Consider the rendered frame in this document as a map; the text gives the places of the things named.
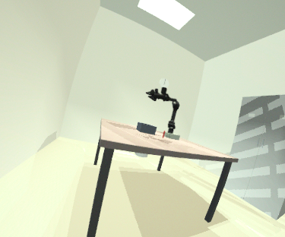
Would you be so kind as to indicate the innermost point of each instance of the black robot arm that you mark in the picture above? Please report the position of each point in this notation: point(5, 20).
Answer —
point(165, 97)

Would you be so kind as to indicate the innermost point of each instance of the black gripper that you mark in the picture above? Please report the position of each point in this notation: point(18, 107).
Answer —
point(154, 96)

